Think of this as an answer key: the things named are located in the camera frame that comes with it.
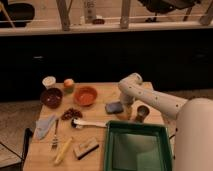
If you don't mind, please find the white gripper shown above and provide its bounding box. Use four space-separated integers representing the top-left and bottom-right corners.
119 93 134 120

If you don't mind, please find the blue sponge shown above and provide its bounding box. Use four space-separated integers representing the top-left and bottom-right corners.
105 102 123 114

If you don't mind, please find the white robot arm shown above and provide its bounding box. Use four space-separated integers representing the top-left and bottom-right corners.
118 73 213 171

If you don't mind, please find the red orange bowl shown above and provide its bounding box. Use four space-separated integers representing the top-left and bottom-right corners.
73 86 97 106

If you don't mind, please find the dark purple bowl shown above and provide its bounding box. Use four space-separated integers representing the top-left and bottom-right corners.
40 88 63 109

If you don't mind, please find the dark metal cup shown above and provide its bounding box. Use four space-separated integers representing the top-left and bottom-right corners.
135 105 150 122

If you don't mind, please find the green plastic tray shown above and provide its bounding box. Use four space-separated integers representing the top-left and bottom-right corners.
103 121 172 171

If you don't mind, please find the wooden block eraser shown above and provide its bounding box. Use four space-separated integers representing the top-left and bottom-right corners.
73 137 99 160

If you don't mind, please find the dark red grape bunch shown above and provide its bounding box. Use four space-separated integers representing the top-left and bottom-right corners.
61 108 83 120

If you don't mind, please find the orange ball on green cup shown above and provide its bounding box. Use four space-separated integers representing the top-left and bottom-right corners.
64 79 74 93

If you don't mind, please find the metal fork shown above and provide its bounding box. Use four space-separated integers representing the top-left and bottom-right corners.
51 119 59 149

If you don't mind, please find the yellow banana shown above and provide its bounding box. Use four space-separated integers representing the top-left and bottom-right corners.
54 138 73 165

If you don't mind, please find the small white cup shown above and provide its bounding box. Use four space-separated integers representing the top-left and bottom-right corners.
42 76 56 89

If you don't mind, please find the light blue cloth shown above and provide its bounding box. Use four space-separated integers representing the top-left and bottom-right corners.
35 115 56 140

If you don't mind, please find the black chair left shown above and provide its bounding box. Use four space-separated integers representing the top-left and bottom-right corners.
0 0 35 28

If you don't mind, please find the white handled dish brush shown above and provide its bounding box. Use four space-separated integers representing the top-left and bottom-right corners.
71 119 106 129

